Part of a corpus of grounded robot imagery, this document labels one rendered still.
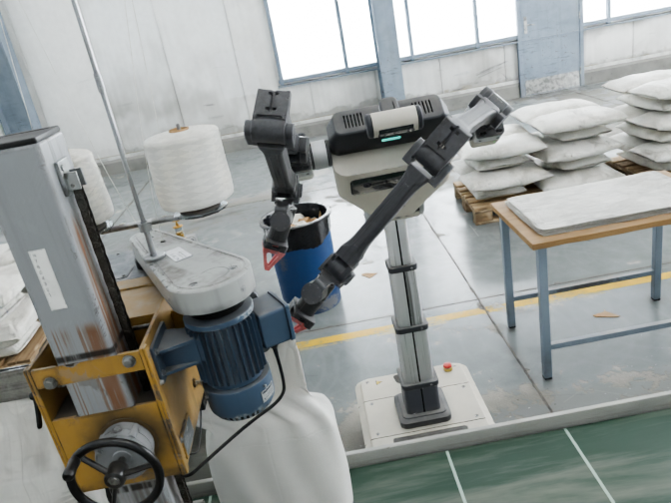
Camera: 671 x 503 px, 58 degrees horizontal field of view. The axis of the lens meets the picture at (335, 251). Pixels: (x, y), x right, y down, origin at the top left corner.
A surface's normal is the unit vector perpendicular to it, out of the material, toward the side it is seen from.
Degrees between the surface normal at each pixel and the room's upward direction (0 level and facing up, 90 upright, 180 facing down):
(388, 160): 40
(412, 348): 90
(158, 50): 90
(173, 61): 90
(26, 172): 90
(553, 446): 0
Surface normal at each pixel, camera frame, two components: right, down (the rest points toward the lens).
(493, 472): -0.18, -0.91
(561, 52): 0.07, 0.37
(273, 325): 0.47, 0.26
